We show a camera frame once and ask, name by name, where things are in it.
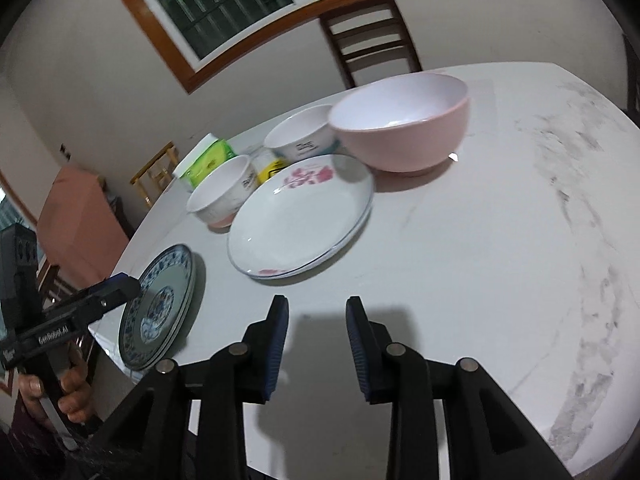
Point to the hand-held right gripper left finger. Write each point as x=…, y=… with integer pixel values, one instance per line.
x=277, y=342

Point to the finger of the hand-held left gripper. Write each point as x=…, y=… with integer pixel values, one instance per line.
x=112, y=292

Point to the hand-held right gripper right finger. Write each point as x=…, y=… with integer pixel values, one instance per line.
x=359, y=345

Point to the blue patterned plate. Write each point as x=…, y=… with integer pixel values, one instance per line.
x=155, y=300
x=197, y=287

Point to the white plate pink flowers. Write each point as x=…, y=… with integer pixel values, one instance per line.
x=295, y=225

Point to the white bowl blue print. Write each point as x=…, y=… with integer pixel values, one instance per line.
x=300, y=146
x=225, y=200

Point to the large pink bowl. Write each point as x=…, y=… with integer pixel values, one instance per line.
x=400, y=145

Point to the person's left forearm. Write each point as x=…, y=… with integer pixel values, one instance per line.
x=30, y=455

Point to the person's left hand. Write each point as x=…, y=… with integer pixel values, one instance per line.
x=75, y=395

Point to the dark wooden chair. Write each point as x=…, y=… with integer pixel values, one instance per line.
x=52, y=280
x=370, y=25

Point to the wooden framed window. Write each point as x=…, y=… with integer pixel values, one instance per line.
x=10, y=210
x=225, y=5

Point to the light wooden stool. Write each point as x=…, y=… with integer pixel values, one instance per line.
x=150, y=170

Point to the green tissue pack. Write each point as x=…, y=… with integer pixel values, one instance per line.
x=210, y=161

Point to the yellow round warning sticker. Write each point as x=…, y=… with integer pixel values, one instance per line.
x=270, y=169

